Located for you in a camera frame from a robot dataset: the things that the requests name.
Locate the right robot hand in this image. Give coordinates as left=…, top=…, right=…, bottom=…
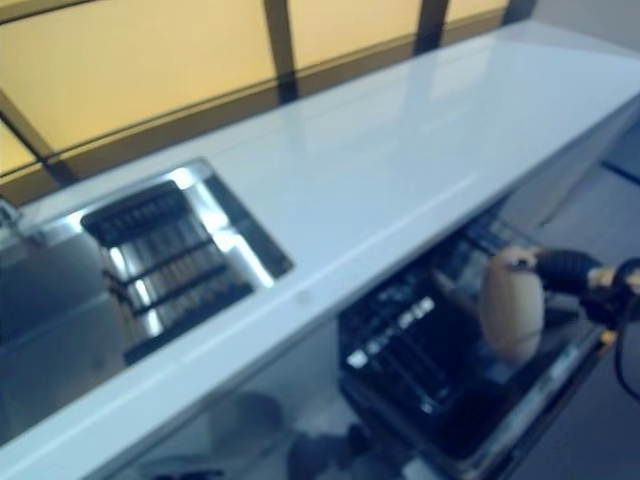
left=504, top=247, right=616, bottom=297

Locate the dishwasher wire cup basket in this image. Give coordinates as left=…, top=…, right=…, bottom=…
left=464, top=214, right=541, bottom=251

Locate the chrome pull-down faucet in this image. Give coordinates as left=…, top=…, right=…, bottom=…
left=0, top=197, right=24, bottom=236

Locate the stainless steel kitchen sink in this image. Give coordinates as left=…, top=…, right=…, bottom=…
left=0, top=157, right=296, bottom=381

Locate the large dishwasher plate rack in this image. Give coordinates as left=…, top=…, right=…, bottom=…
left=339, top=234, right=586, bottom=416

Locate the black dish drying rack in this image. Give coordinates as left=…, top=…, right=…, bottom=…
left=79, top=180, right=251, bottom=364

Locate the beige deep ceramic plate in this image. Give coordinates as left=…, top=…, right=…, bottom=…
left=479, top=248, right=545, bottom=362

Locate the white glossy cabinet door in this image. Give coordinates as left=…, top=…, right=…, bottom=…
left=164, top=309, right=351, bottom=451

